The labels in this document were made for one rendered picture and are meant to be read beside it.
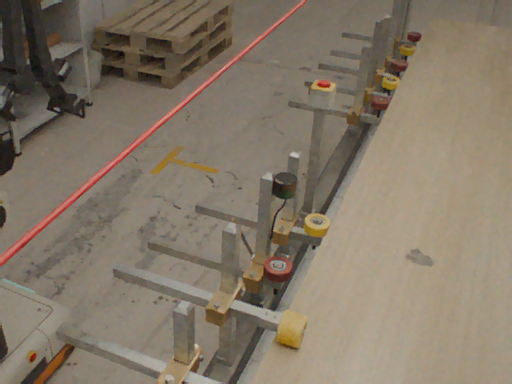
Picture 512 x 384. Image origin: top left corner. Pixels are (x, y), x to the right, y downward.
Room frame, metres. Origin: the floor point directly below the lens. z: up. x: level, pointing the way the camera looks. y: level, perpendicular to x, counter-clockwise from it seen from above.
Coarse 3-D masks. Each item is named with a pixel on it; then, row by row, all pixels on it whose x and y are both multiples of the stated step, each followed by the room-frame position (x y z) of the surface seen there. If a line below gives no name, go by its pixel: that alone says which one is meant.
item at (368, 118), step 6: (288, 102) 2.55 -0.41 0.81; (294, 102) 2.53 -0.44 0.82; (300, 102) 2.53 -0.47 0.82; (306, 102) 2.53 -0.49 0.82; (300, 108) 2.52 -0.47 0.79; (306, 108) 2.51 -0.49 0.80; (312, 108) 2.49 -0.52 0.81; (336, 108) 2.47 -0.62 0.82; (330, 114) 2.46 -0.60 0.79; (336, 114) 2.45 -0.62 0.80; (342, 114) 2.43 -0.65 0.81; (360, 114) 2.41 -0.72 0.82; (366, 114) 2.41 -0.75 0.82; (360, 120) 2.40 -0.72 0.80; (366, 120) 2.39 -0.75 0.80; (372, 120) 2.37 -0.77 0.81; (378, 120) 2.36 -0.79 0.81
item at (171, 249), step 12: (156, 240) 1.44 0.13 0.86; (168, 252) 1.40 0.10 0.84; (180, 252) 1.38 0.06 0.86; (192, 252) 1.38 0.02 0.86; (204, 252) 1.38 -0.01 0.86; (204, 264) 1.35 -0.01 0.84; (216, 264) 1.33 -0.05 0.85; (240, 264) 1.32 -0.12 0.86; (240, 276) 1.30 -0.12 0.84; (276, 288) 1.25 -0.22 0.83
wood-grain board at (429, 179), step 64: (448, 64) 2.83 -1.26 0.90; (384, 128) 2.11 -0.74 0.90; (448, 128) 2.12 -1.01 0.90; (384, 192) 1.65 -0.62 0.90; (448, 192) 1.65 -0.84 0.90; (320, 256) 1.31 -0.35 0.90; (384, 256) 1.31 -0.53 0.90; (448, 256) 1.31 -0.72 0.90; (320, 320) 1.06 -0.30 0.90; (384, 320) 1.05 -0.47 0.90; (448, 320) 1.05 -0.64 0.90
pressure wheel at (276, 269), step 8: (264, 264) 1.27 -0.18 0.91; (272, 264) 1.27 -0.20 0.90; (280, 264) 1.27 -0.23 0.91; (288, 264) 1.27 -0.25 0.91; (264, 272) 1.26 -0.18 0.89; (272, 272) 1.24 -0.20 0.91; (280, 272) 1.24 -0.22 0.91; (288, 272) 1.24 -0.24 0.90; (272, 280) 1.23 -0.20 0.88; (280, 280) 1.23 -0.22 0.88
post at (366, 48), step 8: (368, 48) 2.44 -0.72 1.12; (368, 56) 2.44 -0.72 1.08; (360, 64) 2.45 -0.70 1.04; (368, 64) 2.46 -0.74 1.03; (360, 72) 2.45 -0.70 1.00; (360, 80) 2.45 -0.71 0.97; (360, 88) 2.44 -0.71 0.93; (360, 96) 2.44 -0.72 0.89; (360, 104) 2.44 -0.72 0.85; (352, 128) 2.45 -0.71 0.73
